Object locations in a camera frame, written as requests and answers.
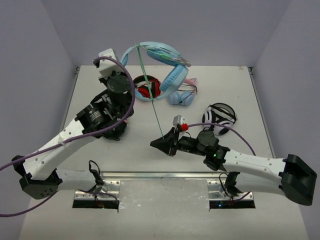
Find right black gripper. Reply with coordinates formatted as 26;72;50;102
150;128;207;158

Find green headphone cable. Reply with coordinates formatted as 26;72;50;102
134;42;181;141

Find light blue headphones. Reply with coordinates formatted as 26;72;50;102
120;41;191;102

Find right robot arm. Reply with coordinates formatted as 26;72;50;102
150;127;317;206

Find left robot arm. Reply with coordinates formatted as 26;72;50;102
13;71;134;200

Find red headphones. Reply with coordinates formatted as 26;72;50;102
133;75;161;101

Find pink blue cat-ear headphones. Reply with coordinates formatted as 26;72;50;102
166;78;198;107

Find white black headphones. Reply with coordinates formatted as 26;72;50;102
202;102;237;128

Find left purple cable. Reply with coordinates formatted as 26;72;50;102
0;56;137;218

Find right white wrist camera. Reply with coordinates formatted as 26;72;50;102
172;115;189;132

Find metal rail bracket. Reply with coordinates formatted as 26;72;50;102
66;171;254;208

